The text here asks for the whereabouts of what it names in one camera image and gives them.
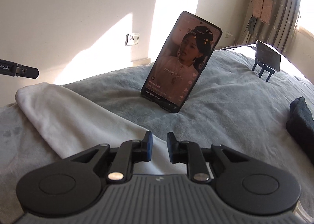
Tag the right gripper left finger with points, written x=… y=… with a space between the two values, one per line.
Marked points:
x=127 y=155

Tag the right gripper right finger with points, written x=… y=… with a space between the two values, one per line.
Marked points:
x=190 y=154

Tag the white Winnie sweatshirt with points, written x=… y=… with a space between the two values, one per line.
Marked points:
x=70 y=123

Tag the grey bed sheet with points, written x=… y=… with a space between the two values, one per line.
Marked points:
x=229 y=105

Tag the upright smartphone playing video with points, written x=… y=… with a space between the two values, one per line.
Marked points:
x=181 y=61

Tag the blue phone stand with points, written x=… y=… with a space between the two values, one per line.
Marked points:
x=264 y=68

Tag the folded black garment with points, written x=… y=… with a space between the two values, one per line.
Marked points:
x=300 y=126

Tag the landscape phone on stand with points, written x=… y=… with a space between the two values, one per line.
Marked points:
x=268 y=55

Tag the window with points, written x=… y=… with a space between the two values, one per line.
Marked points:
x=305 y=18

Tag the left grey star curtain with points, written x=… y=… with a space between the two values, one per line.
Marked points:
x=279 y=32

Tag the white wall socket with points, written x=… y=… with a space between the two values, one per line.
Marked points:
x=132 y=39

